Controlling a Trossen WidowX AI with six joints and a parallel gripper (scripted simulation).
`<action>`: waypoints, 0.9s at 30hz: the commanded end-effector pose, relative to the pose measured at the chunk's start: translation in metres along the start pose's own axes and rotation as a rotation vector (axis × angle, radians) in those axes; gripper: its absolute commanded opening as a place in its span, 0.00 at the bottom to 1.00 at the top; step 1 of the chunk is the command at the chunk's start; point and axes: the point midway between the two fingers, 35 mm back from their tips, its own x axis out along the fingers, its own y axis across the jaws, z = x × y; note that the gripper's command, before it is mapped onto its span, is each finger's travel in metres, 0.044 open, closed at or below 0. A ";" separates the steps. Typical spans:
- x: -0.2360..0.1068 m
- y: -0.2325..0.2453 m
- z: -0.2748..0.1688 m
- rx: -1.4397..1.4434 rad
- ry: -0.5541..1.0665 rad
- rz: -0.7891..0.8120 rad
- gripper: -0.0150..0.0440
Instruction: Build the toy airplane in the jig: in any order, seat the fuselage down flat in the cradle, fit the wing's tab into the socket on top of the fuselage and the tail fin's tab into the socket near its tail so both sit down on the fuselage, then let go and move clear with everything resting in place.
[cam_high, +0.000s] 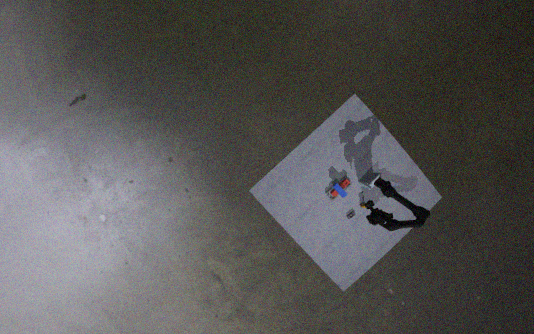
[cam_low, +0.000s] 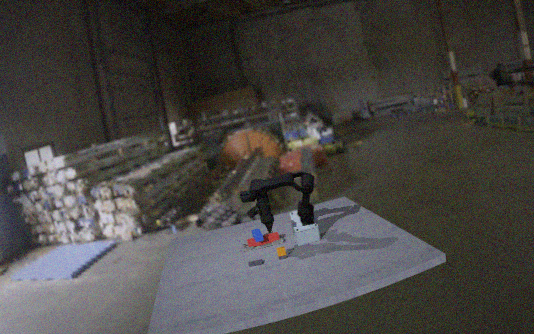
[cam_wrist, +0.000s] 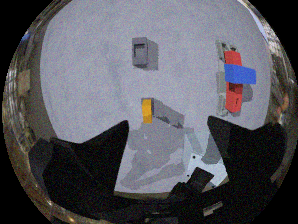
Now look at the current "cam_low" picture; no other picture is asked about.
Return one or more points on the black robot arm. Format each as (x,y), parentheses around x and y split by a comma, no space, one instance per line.
(259,188)

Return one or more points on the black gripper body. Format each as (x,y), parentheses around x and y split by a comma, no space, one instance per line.
(264,208)

